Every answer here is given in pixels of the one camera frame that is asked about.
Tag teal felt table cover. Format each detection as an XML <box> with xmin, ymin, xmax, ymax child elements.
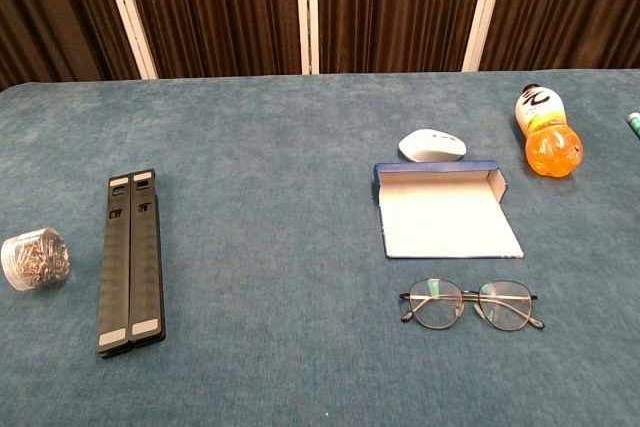
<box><xmin>0</xmin><ymin>68</ymin><xmax>640</xmax><ymax>427</ymax></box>

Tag white partition frame post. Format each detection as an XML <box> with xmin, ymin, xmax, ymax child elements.
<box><xmin>460</xmin><ymin>0</ymin><xmax>507</xmax><ymax>73</ymax></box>
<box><xmin>295</xmin><ymin>0</ymin><xmax>320</xmax><ymax>76</ymax></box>
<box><xmin>97</xmin><ymin>0</ymin><xmax>159</xmax><ymax>81</ymax></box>

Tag black folding laptop stand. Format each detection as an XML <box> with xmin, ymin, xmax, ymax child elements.
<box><xmin>94</xmin><ymin>168</ymin><xmax>167</xmax><ymax>359</ymax></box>

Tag orange drink plastic bottle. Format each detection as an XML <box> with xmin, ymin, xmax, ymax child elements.
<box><xmin>514</xmin><ymin>82</ymin><xmax>585</xmax><ymax>179</ymax></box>

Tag white computer mouse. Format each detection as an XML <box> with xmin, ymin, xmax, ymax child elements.
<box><xmin>397</xmin><ymin>128</ymin><xmax>468</xmax><ymax>164</ymax></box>

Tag dark brown curtain panel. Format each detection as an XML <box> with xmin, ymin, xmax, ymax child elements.
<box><xmin>479</xmin><ymin>0</ymin><xmax>640</xmax><ymax>73</ymax></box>
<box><xmin>317</xmin><ymin>0</ymin><xmax>490</xmax><ymax>76</ymax></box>
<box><xmin>115</xmin><ymin>0</ymin><xmax>303</xmax><ymax>81</ymax></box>
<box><xmin>0</xmin><ymin>0</ymin><xmax>144</xmax><ymax>93</ymax></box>

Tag blue cardboard glasses case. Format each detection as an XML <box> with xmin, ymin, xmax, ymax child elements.
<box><xmin>372</xmin><ymin>159</ymin><xmax>525</xmax><ymax>261</ymax></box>

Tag clear jar of metal clips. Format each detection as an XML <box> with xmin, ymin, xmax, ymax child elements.
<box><xmin>0</xmin><ymin>226</ymin><xmax>71</xmax><ymax>293</ymax></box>

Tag thin black metal eyeglasses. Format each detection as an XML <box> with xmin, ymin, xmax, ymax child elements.
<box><xmin>398</xmin><ymin>277</ymin><xmax>546</xmax><ymax>333</ymax></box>

